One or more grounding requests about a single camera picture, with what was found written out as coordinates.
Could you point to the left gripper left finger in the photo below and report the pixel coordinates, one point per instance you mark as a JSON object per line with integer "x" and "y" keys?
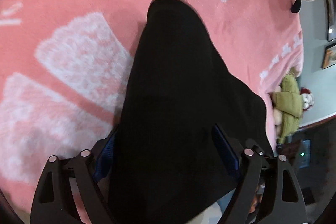
{"x": 54, "y": 200}

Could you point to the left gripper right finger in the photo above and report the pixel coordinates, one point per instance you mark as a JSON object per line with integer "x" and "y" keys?
{"x": 267, "y": 189}

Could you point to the black pants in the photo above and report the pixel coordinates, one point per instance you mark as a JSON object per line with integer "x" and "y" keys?
{"x": 168, "y": 164}

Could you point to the green-clothed plush doll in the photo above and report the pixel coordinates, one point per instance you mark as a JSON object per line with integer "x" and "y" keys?
{"x": 287, "y": 108}

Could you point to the red-white small plush toy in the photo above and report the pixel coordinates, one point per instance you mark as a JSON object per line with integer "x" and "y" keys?
{"x": 308, "y": 99}

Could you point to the pink bow-print blanket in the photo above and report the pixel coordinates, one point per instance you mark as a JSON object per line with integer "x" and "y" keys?
{"x": 65, "y": 64}

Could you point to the framed wall picture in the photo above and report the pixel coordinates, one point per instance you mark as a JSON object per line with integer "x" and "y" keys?
{"x": 329, "y": 58}

